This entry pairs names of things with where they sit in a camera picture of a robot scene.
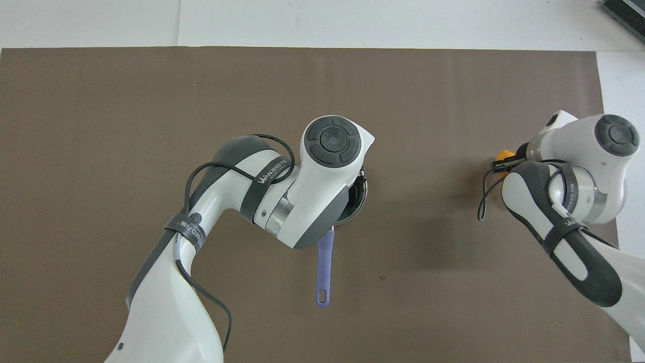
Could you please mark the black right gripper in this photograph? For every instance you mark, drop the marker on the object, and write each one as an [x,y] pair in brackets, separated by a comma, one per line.
[523,153]

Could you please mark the grey ribbed device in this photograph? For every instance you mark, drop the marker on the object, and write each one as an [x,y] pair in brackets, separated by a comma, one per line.
[627,11]

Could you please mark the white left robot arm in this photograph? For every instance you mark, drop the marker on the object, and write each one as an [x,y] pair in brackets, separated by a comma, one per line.
[166,312]

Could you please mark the glass lid with purple knob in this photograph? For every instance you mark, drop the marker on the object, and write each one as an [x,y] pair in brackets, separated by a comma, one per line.
[356,199]

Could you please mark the brown table mat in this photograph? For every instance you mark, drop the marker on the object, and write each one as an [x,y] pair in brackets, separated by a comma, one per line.
[101,126]

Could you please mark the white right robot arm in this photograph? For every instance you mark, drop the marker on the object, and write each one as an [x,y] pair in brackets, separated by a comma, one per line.
[579,141]

